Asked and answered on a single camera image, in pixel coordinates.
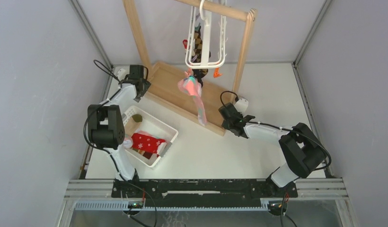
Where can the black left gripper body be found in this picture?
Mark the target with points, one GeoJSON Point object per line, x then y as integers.
{"type": "Point", "coordinates": [146, 85]}

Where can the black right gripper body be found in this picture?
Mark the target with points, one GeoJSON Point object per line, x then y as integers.
{"type": "Point", "coordinates": [225, 125]}

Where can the white perforated plastic basket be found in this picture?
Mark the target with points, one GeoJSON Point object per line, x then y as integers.
{"type": "Point", "coordinates": [150, 126]}

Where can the pink sock with green patch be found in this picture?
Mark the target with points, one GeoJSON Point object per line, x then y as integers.
{"type": "Point", "coordinates": [190, 86]}

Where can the white plastic clip hanger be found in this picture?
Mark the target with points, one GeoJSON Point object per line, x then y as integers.
{"type": "Point", "coordinates": [204, 17]}

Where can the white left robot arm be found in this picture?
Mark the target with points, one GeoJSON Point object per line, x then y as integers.
{"type": "Point", "coordinates": [104, 129]}

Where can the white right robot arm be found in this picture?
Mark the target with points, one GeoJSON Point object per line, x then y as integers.
{"type": "Point", "coordinates": [301, 149]}

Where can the wooden hanger rack stand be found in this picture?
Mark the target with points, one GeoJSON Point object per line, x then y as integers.
{"type": "Point", "coordinates": [179, 90]}

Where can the orange hanger clip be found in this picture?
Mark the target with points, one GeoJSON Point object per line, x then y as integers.
{"type": "Point", "coordinates": [217, 73]}

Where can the brown argyle sock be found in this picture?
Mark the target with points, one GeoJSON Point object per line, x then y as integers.
{"type": "Point", "coordinates": [199, 74]}

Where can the red snowflake sock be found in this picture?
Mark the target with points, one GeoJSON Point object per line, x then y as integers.
{"type": "Point", "coordinates": [147, 143]}

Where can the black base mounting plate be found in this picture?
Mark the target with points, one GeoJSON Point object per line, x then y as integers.
{"type": "Point", "coordinates": [202, 193]}

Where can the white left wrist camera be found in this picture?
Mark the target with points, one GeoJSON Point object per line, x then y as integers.
{"type": "Point", "coordinates": [122, 73]}

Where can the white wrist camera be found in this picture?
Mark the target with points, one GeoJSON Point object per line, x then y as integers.
{"type": "Point", "coordinates": [241, 105]}
{"type": "Point", "coordinates": [122, 73]}

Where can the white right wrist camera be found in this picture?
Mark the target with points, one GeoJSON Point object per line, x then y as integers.
{"type": "Point", "coordinates": [241, 105]}

